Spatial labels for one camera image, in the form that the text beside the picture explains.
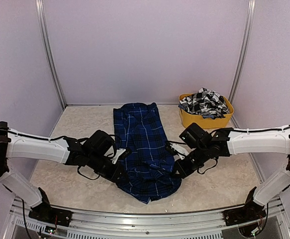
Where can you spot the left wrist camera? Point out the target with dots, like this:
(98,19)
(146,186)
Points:
(121,154)

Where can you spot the aluminium frame post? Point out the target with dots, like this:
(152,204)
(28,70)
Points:
(243,49)
(48,52)

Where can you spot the front aluminium rail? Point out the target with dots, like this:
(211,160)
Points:
(87,224)

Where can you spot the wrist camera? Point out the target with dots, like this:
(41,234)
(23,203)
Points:
(121,154)
(176,150)

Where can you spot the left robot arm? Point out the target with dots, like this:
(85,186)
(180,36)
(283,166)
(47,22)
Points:
(98,152)

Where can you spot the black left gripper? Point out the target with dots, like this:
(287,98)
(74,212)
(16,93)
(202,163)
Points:
(119,168)

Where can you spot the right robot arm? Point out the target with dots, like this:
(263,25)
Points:
(198,146)

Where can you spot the yellow plastic basket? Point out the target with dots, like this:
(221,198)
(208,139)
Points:
(207,123)

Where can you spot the blue plaid long sleeve shirt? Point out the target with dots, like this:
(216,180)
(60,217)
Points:
(149,167)

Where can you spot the left aluminium frame post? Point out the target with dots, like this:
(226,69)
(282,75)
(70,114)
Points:
(48,52)

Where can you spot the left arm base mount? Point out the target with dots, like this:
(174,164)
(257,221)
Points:
(44,212)

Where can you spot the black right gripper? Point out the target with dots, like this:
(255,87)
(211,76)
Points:
(183,170)

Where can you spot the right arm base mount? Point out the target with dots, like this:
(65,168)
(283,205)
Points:
(248,212)

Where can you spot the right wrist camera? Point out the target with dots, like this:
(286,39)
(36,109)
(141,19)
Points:
(176,150)

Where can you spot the right aluminium frame post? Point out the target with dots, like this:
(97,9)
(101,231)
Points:
(243,49)

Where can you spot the black white plaid shirt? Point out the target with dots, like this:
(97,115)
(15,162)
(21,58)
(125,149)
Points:
(206,103)

